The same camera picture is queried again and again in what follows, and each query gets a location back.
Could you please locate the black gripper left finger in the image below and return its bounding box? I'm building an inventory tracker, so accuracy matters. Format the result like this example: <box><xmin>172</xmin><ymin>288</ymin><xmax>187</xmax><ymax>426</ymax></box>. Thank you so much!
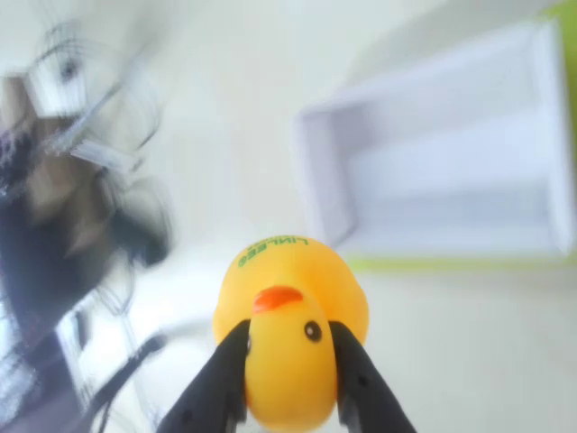
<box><xmin>155</xmin><ymin>318</ymin><xmax>253</xmax><ymax>433</ymax></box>

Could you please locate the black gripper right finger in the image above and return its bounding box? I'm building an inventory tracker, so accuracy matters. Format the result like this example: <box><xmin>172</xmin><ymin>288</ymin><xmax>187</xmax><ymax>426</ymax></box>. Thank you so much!
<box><xmin>330</xmin><ymin>319</ymin><xmax>418</xmax><ymax>433</ymax></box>

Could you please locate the yellow rubber duck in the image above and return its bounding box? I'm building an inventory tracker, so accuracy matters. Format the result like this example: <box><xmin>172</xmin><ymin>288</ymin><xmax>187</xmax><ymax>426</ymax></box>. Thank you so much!
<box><xmin>212</xmin><ymin>235</ymin><xmax>372</xmax><ymax>414</ymax></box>

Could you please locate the white paper box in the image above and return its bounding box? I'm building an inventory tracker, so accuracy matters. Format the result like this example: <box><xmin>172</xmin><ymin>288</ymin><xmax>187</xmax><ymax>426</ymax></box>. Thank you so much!
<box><xmin>291</xmin><ymin>19</ymin><xmax>574</xmax><ymax>259</ymax></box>

